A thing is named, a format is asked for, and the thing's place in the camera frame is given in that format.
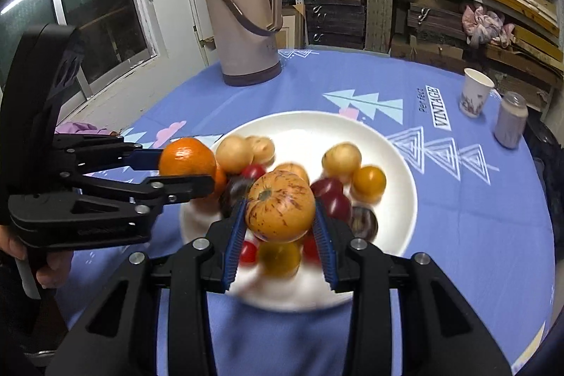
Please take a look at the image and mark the grey drink can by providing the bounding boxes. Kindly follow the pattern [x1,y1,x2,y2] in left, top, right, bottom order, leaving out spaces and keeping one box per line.
[493,91,528,149]

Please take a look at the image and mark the yellow cherry tomato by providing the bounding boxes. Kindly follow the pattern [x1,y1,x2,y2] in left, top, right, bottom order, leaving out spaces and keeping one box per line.
[257,241,301,277]
[351,166,387,202]

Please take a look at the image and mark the pink crumpled cloth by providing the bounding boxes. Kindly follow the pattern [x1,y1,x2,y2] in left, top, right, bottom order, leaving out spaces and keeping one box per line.
[460,4,515,48]

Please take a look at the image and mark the large speckled tan fruit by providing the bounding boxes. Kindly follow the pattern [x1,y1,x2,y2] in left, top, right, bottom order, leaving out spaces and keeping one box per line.
[245,172,317,243]

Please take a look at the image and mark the purple cloth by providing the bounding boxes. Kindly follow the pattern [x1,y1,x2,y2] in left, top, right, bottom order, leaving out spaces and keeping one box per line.
[55,121,111,135]

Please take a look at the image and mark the sliding glass window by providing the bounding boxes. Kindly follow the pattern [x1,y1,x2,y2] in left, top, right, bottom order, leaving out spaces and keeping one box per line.
[0,0,158,112]

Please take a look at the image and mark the framed panel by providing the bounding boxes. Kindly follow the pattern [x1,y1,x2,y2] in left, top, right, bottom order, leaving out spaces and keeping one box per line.
[282,4,307,51]

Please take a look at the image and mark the person's left hand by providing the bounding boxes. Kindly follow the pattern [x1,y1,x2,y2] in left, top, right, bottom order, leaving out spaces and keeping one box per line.
[0,226,73,289]

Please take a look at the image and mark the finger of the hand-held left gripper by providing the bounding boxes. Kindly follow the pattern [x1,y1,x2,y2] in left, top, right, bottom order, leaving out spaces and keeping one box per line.
[55,134,164,174]
[70,174,216,218]

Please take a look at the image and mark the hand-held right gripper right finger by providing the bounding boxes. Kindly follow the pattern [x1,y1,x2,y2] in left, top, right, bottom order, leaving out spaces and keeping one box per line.
[314,202,514,376]

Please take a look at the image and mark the orange mandarin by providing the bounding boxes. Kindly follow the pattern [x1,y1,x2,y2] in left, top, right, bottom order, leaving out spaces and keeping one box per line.
[211,162,227,201]
[158,137,217,178]

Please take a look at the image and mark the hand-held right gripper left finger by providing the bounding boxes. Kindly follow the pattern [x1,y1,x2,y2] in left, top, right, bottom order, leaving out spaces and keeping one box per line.
[46,197,247,376]

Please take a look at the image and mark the beige thermos jug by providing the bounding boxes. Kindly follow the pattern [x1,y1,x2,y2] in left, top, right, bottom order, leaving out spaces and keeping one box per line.
[200,0,283,87]

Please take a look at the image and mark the black bag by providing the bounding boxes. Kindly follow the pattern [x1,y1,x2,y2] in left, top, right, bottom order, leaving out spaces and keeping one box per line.
[522,112,562,201]

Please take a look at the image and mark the dark brown water chestnut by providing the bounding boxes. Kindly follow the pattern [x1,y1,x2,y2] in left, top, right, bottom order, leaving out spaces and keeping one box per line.
[219,177,254,218]
[350,206,379,242]

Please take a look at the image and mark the dark red plum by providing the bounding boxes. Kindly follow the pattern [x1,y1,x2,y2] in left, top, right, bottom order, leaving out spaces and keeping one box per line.
[309,177,344,198]
[324,193,353,222]

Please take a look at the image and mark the white oval plate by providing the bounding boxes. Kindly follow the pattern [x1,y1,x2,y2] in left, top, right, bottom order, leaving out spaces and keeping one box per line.
[178,111,418,312]

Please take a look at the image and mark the tan round fruit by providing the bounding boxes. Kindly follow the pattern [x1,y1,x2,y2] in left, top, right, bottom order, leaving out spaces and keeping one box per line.
[273,162,309,183]
[215,136,255,174]
[321,142,362,183]
[247,136,276,165]

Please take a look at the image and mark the red cherry tomato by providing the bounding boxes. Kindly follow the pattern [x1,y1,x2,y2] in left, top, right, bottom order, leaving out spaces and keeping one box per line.
[240,164,267,180]
[302,233,321,264]
[238,241,258,266]

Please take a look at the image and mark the white paper cup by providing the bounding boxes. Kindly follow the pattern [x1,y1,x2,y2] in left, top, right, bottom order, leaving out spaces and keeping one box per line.
[458,68,495,118]

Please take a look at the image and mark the white panel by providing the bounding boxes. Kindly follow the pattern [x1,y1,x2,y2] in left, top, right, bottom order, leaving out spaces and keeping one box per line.
[182,0,216,66]

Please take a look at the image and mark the blue printed tablecloth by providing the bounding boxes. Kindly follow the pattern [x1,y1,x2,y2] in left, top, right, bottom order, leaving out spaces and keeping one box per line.
[55,48,556,376]

